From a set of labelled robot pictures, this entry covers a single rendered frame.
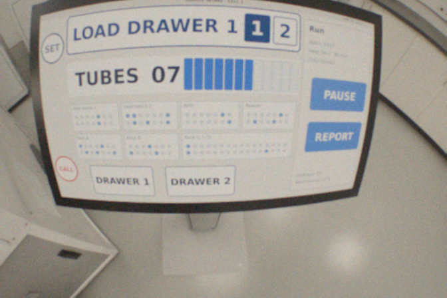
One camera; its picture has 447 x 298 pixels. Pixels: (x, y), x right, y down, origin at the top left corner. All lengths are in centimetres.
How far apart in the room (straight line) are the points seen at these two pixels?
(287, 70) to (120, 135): 22
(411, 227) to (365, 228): 51
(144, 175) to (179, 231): 98
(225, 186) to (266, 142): 8
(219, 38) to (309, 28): 12
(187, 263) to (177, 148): 102
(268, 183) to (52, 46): 35
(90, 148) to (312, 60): 31
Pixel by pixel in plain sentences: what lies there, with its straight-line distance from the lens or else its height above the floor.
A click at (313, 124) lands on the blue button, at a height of 106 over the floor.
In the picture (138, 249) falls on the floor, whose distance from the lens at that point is 134.
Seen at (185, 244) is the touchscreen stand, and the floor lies 4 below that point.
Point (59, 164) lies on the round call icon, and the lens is 36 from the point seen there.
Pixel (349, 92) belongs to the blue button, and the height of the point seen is 110.
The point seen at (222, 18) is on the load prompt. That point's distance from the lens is 28.
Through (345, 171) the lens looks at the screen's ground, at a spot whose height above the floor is 100.
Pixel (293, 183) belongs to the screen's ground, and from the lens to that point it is 34.
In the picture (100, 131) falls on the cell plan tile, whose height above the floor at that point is 106.
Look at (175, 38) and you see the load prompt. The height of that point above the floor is 114.
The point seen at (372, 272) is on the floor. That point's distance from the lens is 170.
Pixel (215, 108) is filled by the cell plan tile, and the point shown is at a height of 108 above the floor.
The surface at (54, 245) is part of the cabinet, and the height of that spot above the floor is 61.
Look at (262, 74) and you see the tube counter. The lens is 28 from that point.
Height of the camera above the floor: 129
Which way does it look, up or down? 56 degrees down
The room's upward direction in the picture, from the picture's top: 9 degrees clockwise
